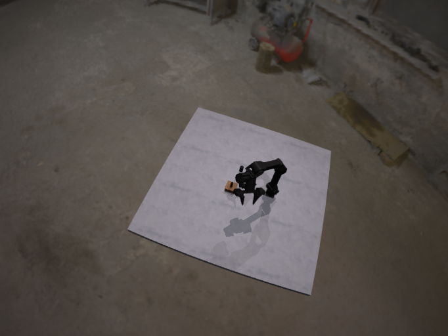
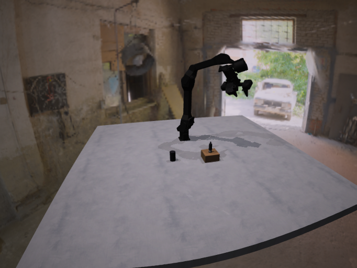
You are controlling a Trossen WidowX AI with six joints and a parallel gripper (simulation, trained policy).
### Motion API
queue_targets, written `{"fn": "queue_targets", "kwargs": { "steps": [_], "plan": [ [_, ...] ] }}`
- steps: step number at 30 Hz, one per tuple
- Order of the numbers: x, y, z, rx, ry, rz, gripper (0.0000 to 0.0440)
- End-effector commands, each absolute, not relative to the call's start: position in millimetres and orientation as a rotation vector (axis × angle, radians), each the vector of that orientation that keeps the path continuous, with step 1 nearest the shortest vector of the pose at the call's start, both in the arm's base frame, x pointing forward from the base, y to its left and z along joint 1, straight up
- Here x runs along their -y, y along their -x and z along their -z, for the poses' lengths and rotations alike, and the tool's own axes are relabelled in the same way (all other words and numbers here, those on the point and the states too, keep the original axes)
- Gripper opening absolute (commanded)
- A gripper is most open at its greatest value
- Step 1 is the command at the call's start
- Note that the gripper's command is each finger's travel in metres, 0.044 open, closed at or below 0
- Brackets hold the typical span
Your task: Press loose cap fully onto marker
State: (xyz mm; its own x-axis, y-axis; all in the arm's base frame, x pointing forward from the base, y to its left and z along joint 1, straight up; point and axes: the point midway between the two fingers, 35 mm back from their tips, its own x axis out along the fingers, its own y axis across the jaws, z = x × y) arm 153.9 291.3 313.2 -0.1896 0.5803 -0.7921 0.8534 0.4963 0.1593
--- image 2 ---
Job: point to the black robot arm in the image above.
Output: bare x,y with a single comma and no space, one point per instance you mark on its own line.
188,81

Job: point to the brown wooden block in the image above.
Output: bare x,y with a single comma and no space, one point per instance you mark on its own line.
210,156

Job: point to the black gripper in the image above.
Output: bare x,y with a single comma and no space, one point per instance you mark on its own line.
246,85

